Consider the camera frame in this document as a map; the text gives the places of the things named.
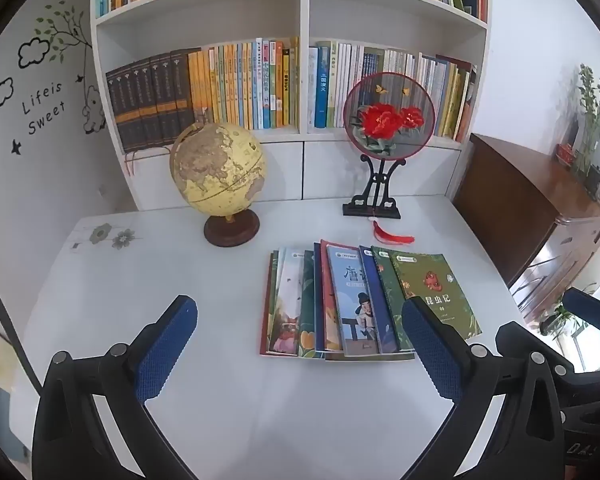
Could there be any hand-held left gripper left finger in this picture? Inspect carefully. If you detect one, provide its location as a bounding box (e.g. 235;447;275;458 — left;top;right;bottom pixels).
32;295;199;480

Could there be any tree wall decal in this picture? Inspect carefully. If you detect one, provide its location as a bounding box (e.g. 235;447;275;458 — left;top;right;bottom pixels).
34;2;97;86

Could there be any olive green insect book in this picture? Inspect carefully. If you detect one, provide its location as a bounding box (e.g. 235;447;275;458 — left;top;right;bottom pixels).
390;252;482;343

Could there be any green plant in glass vase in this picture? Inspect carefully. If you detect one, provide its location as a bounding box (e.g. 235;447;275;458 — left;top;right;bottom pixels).
572;64;600;191

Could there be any animal outline wall decal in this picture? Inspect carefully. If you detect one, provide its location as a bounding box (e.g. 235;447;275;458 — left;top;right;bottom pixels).
81;84;107;136

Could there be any row of dark hardcover volumes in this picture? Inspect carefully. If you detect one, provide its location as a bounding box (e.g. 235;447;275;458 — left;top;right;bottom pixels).
105;47;203;155

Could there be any thin black cable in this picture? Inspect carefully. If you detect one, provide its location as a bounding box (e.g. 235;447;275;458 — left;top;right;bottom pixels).
0;262;46;396

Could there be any brown wooden cabinet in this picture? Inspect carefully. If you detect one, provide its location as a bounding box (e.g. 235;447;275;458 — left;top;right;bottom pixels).
451;132;600;326

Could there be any red tassel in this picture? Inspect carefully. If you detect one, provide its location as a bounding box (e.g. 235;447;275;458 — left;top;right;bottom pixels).
371;219;416;245

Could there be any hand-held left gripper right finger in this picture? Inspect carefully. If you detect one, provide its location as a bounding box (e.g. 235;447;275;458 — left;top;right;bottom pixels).
401;298;567;480

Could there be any antique yellow desk globe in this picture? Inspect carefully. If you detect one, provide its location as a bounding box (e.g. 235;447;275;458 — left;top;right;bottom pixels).
169;121;267;248

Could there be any round red flower fan ornament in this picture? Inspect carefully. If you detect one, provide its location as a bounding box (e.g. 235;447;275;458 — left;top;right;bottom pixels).
341;71;437;220

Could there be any pile of picture books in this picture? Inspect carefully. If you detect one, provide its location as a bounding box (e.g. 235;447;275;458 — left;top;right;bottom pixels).
260;238;482;362

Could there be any row of orange colourful books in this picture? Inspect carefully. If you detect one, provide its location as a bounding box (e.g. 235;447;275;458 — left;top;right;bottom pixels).
187;36;301;131

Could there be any row of thin mixed books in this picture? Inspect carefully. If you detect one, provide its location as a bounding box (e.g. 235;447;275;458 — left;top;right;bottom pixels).
307;40;478;143

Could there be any dark blue eagle book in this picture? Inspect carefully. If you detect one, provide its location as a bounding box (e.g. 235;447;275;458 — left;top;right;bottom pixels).
358;245;401;356

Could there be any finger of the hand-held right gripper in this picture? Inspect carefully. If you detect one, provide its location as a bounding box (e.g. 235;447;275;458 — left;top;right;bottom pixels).
495;321;581;411
561;287;600;333

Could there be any black lettering wall decal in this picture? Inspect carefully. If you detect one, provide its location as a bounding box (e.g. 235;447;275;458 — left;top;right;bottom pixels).
21;80;68;137

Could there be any green potted plant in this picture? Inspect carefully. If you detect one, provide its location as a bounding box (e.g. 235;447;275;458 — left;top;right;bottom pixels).
539;285;598;336

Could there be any dark green insect book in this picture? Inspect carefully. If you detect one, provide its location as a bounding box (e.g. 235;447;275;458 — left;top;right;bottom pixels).
371;245;416;353

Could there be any white bookshelf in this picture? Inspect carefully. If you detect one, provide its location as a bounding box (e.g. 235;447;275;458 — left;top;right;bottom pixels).
89;0;492;211

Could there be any red bookmark ribbon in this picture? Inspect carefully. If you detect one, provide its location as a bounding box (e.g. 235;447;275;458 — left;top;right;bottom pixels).
124;146;173;179

